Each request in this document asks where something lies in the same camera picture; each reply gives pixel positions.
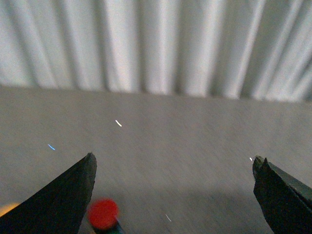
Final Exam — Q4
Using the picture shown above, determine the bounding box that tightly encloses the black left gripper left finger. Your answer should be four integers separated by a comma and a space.
0, 153, 97, 234

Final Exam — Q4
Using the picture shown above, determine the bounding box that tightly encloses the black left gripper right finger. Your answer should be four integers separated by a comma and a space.
253, 156, 312, 234

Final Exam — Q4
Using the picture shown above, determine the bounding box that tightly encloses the red push button switch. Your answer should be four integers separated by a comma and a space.
87, 198, 124, 234

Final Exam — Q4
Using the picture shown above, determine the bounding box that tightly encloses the white pleated curtain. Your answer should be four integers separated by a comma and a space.
0, 0, 312, 102

